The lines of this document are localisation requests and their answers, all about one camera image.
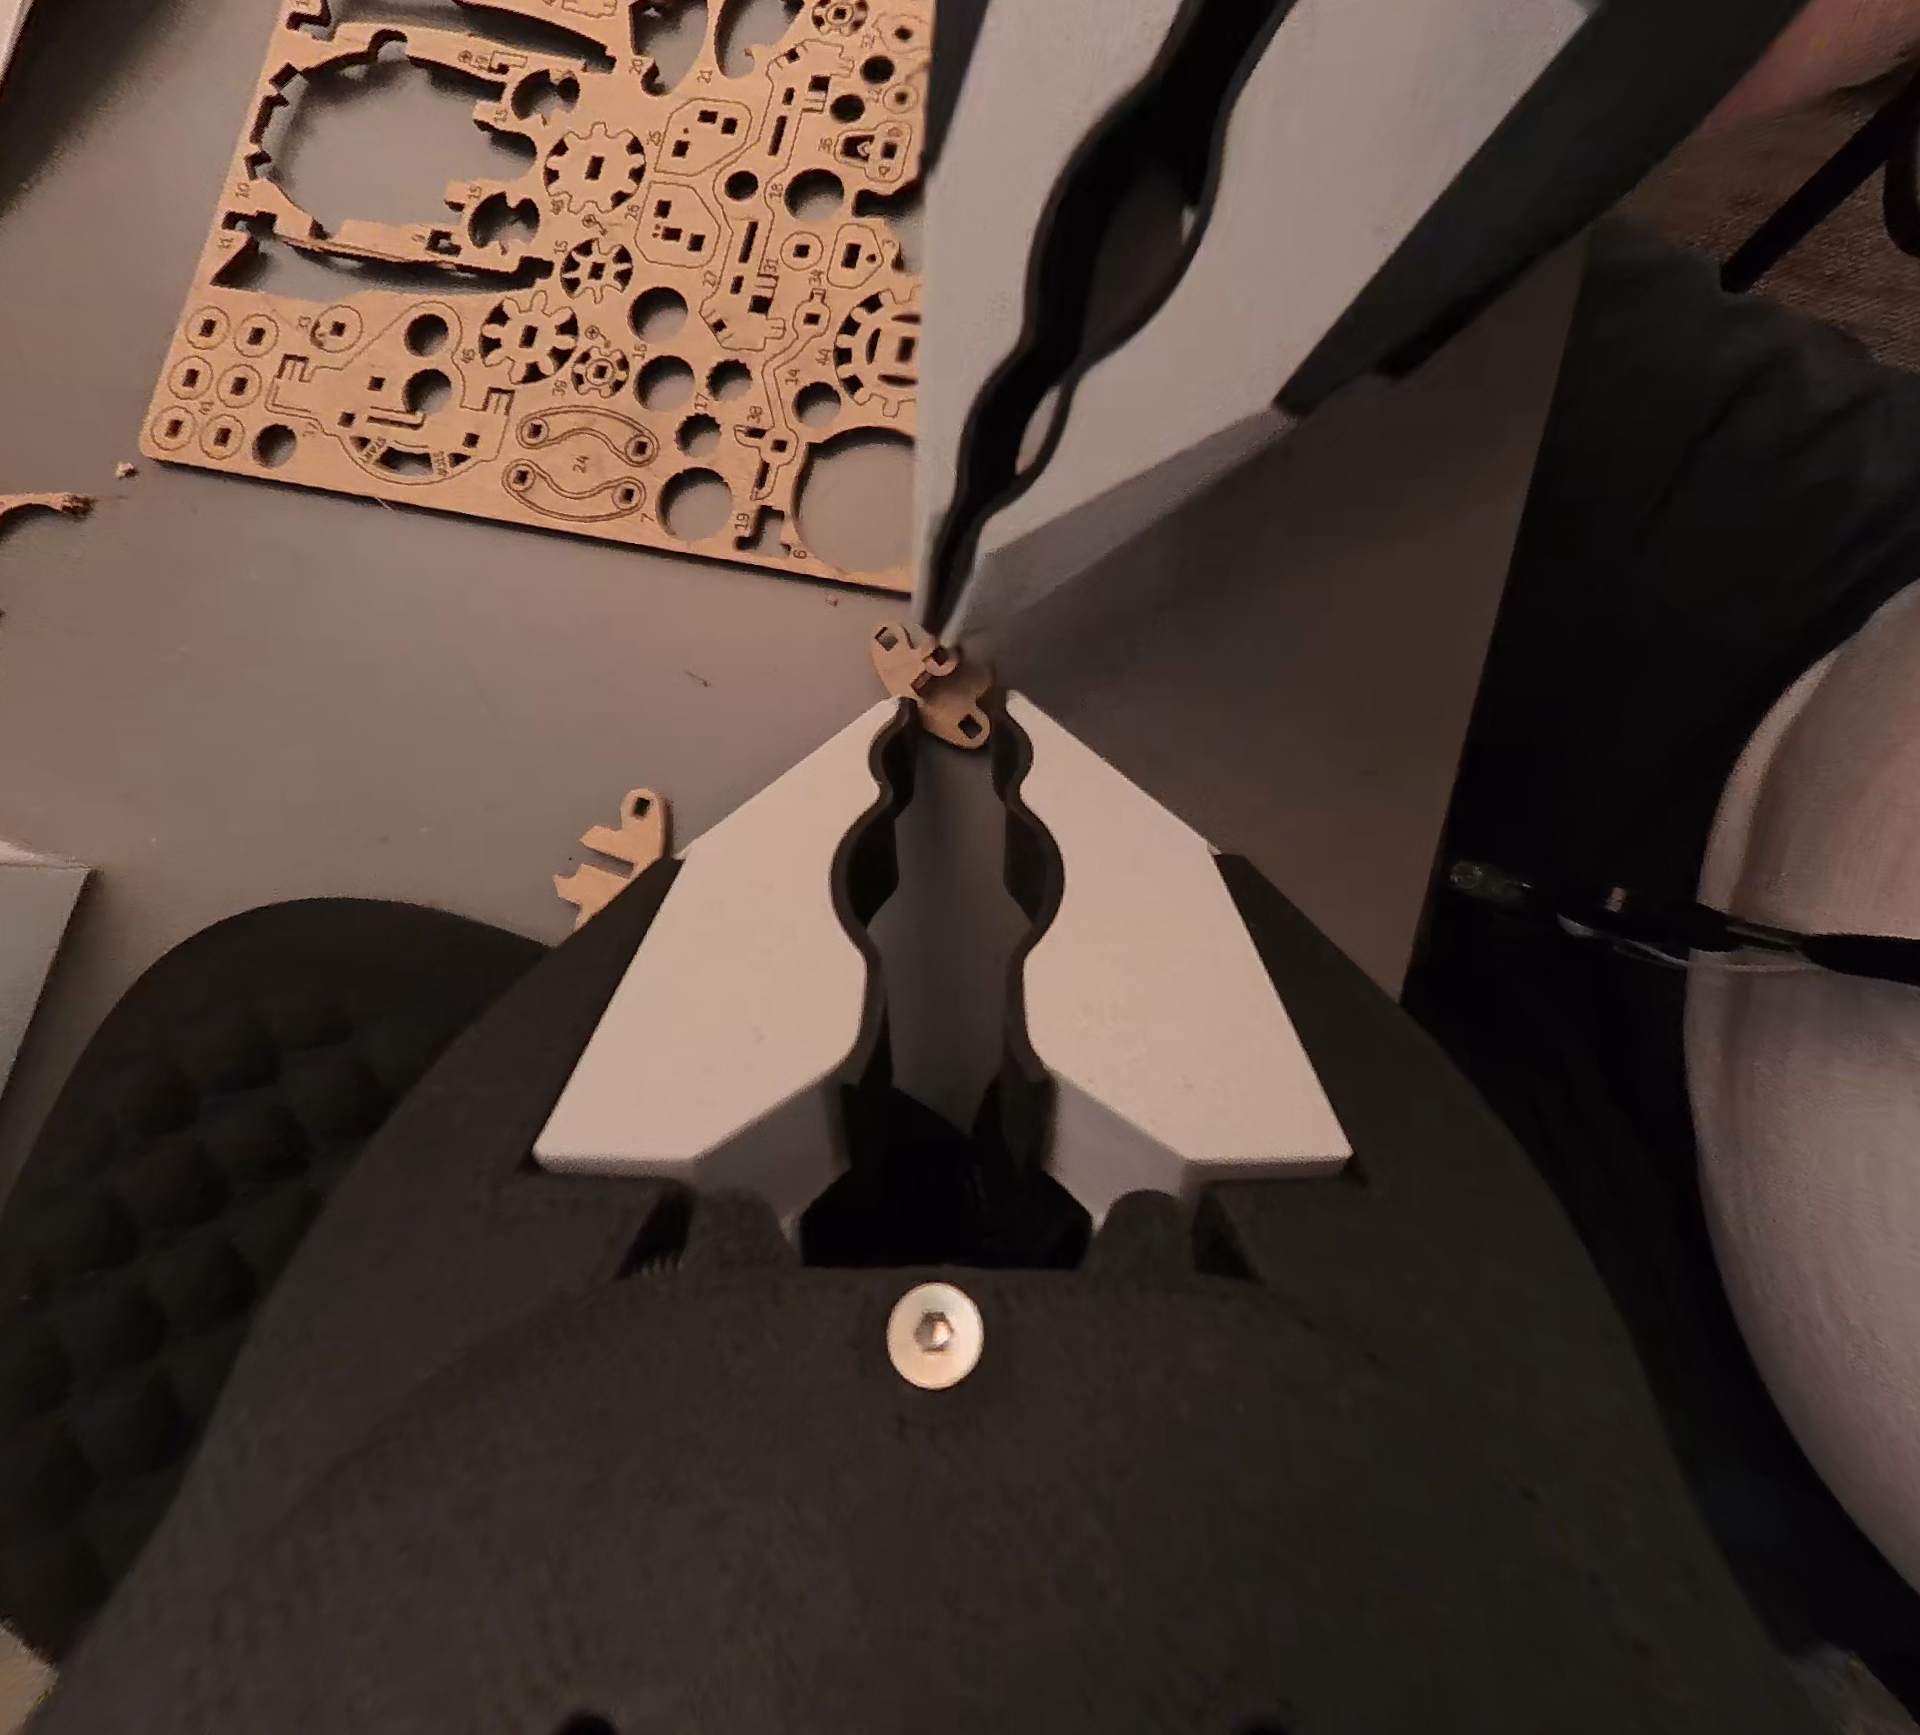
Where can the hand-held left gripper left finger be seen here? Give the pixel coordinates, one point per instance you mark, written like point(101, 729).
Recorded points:
point(720, 987)

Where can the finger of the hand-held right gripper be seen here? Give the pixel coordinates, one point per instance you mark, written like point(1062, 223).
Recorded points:
point(1350, 161)
point(1034, 41)

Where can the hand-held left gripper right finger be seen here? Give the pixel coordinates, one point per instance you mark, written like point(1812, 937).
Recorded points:
point(1170, 987)

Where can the small oval wooden part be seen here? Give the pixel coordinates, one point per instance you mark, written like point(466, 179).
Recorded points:
point(960, 709)

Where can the small notched wooden part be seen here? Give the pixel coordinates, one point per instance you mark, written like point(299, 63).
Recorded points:
point(905, 659)

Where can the laser-cut wooden parts sheet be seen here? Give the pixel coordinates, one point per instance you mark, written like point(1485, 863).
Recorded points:
point(524, 265)

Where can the wooden key-shaped part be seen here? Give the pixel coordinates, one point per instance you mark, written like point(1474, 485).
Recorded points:
point(614, 859)

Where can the person's dark trousers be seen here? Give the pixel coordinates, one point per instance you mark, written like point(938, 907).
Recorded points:
point(1681, 537)

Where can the white box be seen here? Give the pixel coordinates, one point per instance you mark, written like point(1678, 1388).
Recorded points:
point(30, 957)

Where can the wooden scrap strip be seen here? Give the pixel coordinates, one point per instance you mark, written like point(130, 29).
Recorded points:
point(38, 513)

